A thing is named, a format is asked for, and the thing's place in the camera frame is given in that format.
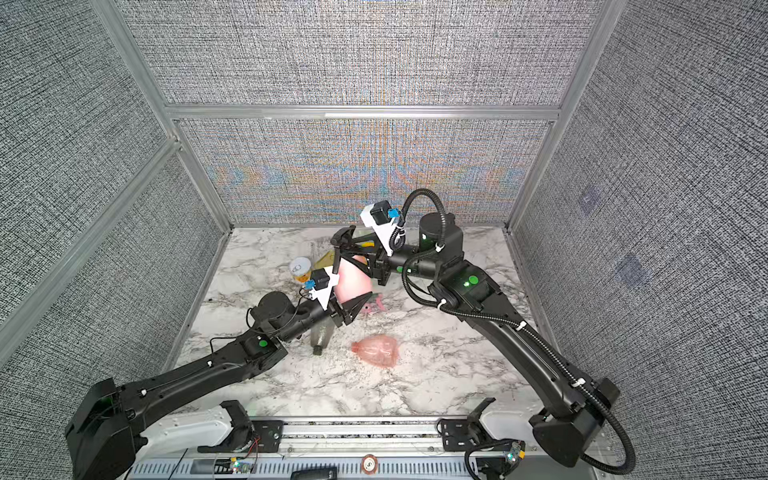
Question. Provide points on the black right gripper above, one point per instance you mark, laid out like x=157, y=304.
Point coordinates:
x=382, y=266

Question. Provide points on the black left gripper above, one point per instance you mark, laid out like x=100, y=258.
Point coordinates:
x=341, y=313

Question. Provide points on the black spray nozzle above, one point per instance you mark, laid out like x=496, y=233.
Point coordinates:
x=343, y=241

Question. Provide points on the opaque pink spray bottle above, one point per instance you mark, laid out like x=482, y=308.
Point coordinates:
x=352, y=282

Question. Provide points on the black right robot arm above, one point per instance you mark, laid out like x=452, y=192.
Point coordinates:
x=576, y=422

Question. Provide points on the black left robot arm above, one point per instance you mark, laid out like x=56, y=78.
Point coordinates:
x=114, y=426

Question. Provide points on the grey pink spray nozzle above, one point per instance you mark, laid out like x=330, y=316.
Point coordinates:
x=374, y=306

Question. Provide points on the clear grey spray bottle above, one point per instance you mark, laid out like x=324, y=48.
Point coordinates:
x=320, y=336

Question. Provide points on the translucent pink spray bottle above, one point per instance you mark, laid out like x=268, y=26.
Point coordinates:
x=379, y=350

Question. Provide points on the green scalloped plate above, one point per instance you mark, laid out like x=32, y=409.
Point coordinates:
x=367, y=240

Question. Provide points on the small round white can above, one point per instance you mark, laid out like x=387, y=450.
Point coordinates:
x=301, y=268

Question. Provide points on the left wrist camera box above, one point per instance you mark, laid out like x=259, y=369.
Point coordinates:
x=319, y=288

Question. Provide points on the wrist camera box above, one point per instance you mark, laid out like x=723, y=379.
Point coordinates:
x=319, y=288
x=385, y=221

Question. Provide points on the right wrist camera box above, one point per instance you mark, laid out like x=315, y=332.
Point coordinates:
x=385, y=221

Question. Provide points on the aluminium front rail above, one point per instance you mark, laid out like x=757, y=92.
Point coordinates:
x=370, y=447

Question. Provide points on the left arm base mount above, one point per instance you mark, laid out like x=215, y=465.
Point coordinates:
x=247, y=435

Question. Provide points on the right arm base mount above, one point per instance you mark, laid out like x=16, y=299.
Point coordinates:
x=474, y=435

